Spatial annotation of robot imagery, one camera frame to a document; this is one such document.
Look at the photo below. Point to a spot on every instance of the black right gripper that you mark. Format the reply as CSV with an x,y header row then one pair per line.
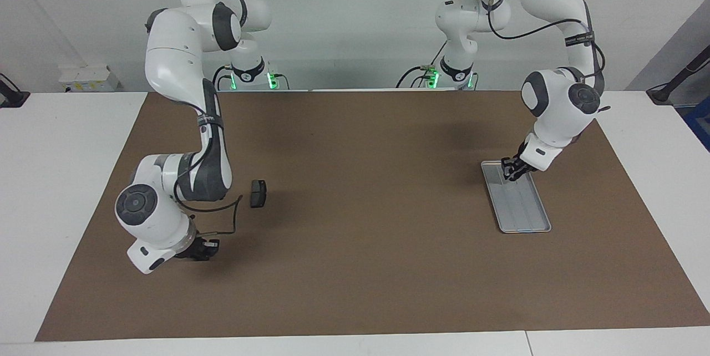
x,y
191,249

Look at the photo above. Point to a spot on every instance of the grey rectangular brake pad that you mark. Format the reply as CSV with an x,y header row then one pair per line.
x,y
258,194

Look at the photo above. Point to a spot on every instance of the silver metal tray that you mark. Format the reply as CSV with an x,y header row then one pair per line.
x,y
521,206

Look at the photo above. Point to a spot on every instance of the brown table mat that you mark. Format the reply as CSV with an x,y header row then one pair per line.
x,y
360,267

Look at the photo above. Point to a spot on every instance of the black table clamp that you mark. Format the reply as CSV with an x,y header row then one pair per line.
x,y
12,95

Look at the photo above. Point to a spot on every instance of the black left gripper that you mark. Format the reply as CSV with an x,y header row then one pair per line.
x,y
518,163

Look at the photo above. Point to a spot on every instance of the blue object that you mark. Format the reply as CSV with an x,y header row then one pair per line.
x,y
700,128

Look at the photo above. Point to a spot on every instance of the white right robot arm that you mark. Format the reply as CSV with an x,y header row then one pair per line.
x,y
172,62

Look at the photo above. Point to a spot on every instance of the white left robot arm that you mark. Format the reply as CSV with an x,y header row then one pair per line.
x,y
554,117

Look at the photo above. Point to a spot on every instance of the white box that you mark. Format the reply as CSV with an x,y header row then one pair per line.
x,y
89,79

